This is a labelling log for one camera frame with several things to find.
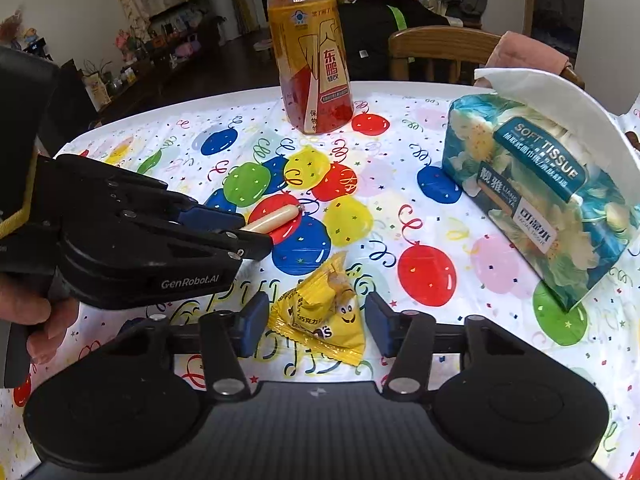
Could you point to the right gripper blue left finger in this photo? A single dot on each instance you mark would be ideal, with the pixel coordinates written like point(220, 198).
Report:
point(225, 337)

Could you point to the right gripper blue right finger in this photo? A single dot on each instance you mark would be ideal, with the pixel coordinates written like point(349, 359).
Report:
point(409, 340)

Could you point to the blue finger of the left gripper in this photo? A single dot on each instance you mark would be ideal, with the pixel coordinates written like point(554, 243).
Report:
point(201, 218)

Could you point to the yellow chocolate candy bag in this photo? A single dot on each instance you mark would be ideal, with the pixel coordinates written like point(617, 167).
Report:
point(322, 313)

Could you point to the small sausage stick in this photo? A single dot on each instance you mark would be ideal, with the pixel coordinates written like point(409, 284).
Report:
point(274, 220)

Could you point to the person's left hand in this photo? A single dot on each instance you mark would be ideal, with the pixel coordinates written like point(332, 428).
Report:
point(23, 306)

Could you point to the balloon pattern tablecloth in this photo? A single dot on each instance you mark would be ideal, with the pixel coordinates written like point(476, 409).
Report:
point(374, 190)

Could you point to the dark tv cabinet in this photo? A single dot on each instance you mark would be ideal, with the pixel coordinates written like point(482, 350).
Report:
point(71, 111)

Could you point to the orange drink bottle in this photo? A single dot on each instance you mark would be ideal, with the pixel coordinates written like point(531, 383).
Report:
point(309, 48)

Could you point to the soft tissue pack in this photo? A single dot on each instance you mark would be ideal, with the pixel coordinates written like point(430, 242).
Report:
point(552, 168)

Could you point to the black jacket on chair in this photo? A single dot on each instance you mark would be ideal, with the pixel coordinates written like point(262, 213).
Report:
point(367, 26)

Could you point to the wooden chair with pink cloth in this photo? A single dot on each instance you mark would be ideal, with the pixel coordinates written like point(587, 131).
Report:
point(446, 43)

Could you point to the pink cloth on chair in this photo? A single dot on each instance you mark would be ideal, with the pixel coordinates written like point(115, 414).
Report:
point(518, 51)

